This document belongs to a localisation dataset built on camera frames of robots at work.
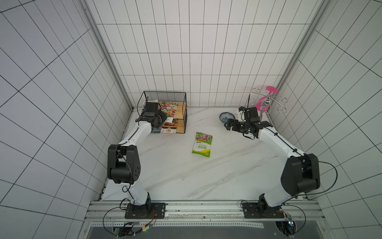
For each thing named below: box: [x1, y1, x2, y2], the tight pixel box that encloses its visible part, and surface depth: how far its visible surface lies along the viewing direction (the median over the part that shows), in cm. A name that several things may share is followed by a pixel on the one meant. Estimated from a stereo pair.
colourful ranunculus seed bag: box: [161, 101, 179, 118], surface depth 100 cm
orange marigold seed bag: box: [160, 118, 179, 134], surface depth 108 cm
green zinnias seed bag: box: [191, 131, 213, 158], surface depth 100 cm
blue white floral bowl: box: [218, 112, 236, 124], surface depth 112 cm
